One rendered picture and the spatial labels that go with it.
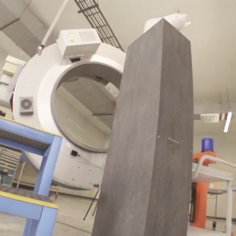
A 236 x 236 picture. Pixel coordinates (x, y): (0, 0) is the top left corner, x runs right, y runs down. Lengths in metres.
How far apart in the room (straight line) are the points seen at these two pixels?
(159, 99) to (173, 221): 0.47
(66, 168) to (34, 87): 0.69
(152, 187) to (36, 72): 1.29
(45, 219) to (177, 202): 0.51
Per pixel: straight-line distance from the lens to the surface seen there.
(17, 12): 4.82
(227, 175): 1.40
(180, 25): 1.31
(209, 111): 6.69
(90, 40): 1.72
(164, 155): 0.70
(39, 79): 1.59
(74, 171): 1.44
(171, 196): 0.73
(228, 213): 1.42
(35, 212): 0.40
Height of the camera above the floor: 0.44
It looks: 23 degrees up
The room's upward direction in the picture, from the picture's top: 11 degrees clockwise
